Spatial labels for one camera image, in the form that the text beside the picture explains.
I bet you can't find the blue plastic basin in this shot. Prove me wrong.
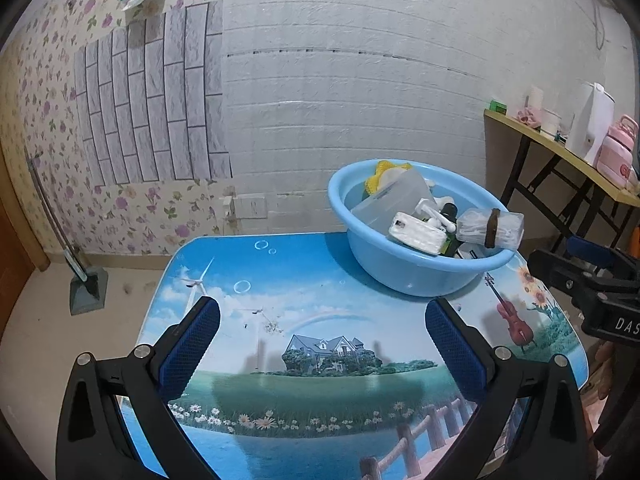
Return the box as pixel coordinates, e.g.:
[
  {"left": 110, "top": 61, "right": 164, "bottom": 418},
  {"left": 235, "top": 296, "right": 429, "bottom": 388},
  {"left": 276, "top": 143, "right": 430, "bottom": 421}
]
[{"left": 328, "top": 159, "right": 516, "bottom": 297}]

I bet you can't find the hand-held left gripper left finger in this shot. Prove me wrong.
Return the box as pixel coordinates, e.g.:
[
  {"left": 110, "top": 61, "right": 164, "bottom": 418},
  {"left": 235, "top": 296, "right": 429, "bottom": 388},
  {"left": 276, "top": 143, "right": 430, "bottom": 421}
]
[{"left": 56, "top": 296, "right": 221, "bottom": 480}]

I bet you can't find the clear cotton swab bag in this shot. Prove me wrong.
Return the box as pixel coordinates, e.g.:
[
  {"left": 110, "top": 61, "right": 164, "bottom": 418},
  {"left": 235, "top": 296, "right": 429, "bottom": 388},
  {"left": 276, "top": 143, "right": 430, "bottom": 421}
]
[{"left": 456, "top": 208, "right": 526, "bottom": 250}]

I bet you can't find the white wall socket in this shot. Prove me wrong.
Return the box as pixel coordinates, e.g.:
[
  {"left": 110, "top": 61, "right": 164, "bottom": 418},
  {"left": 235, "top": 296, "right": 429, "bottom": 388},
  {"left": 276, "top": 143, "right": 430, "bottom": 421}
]
[{"left": 235, "top": 195, "right": 268, "bottom": 220}]

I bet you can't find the clear plastic toothpick box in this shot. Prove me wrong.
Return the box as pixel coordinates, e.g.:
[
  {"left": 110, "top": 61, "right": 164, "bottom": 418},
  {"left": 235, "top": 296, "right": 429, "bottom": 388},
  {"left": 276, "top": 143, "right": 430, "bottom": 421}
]
[{"left": 350, "top": 170, "right": 436, "bottom": 241}]

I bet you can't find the grey long-handled dustpan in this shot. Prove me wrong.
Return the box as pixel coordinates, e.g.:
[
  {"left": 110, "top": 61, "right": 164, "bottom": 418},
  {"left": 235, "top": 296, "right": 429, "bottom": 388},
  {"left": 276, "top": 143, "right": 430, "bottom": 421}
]
[{"left": 25, "top": 147, "right": 108, "bottom": 316}]

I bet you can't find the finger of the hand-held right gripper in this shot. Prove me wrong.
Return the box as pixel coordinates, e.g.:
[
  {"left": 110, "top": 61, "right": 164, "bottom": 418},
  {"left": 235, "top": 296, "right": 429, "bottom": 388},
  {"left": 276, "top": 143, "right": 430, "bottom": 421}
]
[
  {"left": 529, "top": 249, "right": 601, "bottom": 301},
  {"left": 567, "top": 235, "right": 640, "bottom": 281}
]

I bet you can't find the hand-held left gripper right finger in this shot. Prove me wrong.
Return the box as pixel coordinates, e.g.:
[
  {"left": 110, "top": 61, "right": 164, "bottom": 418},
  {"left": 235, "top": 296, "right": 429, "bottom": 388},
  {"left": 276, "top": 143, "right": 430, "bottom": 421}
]
[{"left": 425, "top": 297, "right": 591, "bottom": 480}]

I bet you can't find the wooden door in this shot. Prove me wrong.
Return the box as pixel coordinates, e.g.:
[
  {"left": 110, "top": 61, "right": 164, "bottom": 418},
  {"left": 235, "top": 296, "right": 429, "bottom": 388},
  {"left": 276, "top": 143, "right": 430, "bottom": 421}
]
[{"left": 0, "top": 160, "right": 51, "bottom": 351}]

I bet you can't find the white plastic hook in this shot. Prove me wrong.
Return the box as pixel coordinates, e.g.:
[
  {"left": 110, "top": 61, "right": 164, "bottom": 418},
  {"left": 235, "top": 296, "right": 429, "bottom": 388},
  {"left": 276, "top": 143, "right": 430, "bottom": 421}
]
[{"left": 417, "top": 199, "right": 456, "bottom": 231}]

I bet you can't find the wooden side desk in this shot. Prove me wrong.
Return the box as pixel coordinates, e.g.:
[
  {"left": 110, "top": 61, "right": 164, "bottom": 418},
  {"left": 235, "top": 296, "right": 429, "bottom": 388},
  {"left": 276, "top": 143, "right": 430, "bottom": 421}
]
[{"left": 484, "top": 109, "right": 640, "bottom": 261}]

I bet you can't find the white electric kettle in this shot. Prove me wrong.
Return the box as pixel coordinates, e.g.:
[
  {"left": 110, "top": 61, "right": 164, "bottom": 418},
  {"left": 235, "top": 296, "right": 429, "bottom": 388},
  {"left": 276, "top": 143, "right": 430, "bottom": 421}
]
[{"left": 565, "top": 81, "right": 616, "bottom": 166}]

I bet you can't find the white tissue pack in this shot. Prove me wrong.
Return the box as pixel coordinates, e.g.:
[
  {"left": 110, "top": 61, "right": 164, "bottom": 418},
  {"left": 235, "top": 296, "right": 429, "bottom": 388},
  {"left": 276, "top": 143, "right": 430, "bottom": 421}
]
[{"left": 387, "top": 211, "right": 447, "bottom": 256}]

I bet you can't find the grey brick wall sticker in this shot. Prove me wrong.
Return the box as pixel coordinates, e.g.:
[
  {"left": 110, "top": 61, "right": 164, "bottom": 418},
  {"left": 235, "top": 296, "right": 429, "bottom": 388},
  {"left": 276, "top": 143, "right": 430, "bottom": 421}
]
[{"left": 74, "top": 1, "right": 233, "bottom": 186}]

